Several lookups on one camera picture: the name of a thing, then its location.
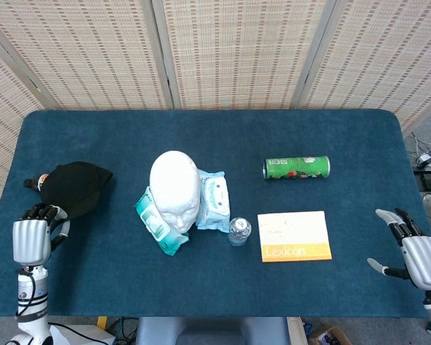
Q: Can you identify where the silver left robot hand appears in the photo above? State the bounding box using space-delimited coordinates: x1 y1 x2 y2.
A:
12 203 71 266

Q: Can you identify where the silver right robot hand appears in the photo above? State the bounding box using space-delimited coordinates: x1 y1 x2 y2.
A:
366 207 431 290

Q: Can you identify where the black cap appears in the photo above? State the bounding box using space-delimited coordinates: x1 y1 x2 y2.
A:
39 161 114 220

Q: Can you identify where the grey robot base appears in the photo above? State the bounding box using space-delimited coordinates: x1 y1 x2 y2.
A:
134 316 290 345

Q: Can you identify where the brown glass bottle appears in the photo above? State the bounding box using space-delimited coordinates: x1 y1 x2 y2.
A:
23 172 51 191

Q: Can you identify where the white foam mannequin head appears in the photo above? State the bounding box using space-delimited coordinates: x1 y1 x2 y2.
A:
149 150 201 234

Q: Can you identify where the green Pringles can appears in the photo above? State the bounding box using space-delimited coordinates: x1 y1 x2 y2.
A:
262 155 331 180

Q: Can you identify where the clear plastic water bottle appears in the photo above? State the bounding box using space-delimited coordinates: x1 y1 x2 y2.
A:
228 216 253 247

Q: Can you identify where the black flat box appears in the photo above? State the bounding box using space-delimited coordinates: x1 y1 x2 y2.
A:
414 170 431 191

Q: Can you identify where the white paper box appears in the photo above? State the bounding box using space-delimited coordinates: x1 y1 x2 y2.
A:
48 323 116 345

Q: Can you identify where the brown cardboard box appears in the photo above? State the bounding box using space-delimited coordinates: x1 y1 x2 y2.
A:
307 323 353 345

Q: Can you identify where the green wet wipes pack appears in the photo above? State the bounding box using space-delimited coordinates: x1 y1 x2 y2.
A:
134 186 190 257

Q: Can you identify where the white and yellow Lexicon book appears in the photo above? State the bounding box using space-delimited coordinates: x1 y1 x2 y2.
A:
256 211 333 264

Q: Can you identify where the bamboo folding screen panel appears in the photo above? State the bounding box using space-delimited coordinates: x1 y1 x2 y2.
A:
0 28 46 231
0 0 175 111
290 0 431 136
150 0 337 111

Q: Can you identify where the light wooden plank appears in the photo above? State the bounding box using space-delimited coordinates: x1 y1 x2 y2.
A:
286 316 308 345

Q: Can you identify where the light blue wet wipes pack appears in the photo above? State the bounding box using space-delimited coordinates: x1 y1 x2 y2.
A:
195 168 231 234

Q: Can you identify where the blue carpet table cover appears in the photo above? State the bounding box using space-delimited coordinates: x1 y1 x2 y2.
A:
0 109 431 319

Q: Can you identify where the blue cable bundle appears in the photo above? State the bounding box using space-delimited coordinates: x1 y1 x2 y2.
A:
107 316 139 342

